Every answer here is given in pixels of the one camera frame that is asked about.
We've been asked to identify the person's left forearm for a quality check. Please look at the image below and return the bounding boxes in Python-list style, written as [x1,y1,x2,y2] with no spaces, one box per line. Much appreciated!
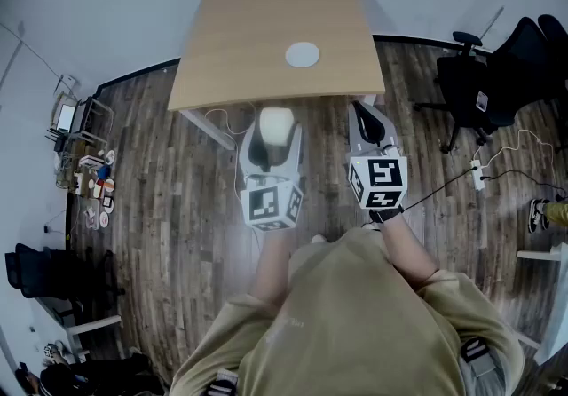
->
[249,225,308,312]

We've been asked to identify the white table leg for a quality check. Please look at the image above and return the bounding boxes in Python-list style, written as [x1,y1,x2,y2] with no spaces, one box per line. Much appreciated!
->
[179,108,237,152]

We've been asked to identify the grey harness strap buckle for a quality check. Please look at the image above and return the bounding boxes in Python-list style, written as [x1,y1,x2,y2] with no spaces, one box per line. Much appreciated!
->
[204,367,241,396]
[459,336,498,378]

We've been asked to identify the thin white power cable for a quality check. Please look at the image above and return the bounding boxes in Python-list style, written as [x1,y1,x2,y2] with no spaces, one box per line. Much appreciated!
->
[471,128,556,164]

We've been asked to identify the black chair with bag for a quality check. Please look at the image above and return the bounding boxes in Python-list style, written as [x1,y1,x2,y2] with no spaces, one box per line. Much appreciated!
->
[4,242,128,325]

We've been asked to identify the white side desk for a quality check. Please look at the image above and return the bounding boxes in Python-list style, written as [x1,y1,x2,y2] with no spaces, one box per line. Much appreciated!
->
[517,242,568,367]

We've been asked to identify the black wristwatch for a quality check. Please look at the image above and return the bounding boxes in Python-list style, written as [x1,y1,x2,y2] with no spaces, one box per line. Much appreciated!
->
[368,205,405,225]

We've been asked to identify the long-handled mop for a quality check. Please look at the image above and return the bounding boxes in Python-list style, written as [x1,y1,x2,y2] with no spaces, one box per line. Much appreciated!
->
[478,5,506,43]

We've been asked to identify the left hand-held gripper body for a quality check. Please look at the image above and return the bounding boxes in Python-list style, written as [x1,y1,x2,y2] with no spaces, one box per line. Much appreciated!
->
[238,170,305,234]

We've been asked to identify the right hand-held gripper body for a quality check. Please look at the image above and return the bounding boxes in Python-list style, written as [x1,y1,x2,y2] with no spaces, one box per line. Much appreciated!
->
[345,145,409,211]

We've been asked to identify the white desk with clutter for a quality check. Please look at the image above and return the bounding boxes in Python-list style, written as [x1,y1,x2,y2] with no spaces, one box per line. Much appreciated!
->
[26,296,123,364]

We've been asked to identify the white round saucer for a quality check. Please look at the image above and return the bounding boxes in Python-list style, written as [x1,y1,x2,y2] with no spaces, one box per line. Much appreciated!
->
[284,42,321,69]

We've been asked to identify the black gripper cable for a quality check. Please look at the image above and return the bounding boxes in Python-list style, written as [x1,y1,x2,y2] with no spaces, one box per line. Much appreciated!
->
[398,166,479,211]

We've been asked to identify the small laptop screen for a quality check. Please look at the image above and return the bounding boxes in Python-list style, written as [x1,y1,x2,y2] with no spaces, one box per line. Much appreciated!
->
[56,103,78,132]

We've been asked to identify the black power cable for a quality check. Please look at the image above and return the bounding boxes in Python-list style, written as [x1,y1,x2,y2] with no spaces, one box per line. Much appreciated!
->
[479,169,568,203]

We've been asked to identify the black office chair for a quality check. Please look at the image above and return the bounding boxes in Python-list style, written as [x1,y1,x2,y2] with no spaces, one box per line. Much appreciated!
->
[413,13,568,154]

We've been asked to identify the person's right forearm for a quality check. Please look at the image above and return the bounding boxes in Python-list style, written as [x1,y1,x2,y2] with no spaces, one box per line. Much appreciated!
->
[376,211,441,294]

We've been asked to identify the person's tan shirt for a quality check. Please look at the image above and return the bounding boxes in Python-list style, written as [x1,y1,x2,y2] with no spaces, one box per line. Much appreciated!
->
[170,227,525,396]

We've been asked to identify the white power strip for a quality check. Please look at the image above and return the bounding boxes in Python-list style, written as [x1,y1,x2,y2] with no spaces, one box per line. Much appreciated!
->
[469,159,486,192]

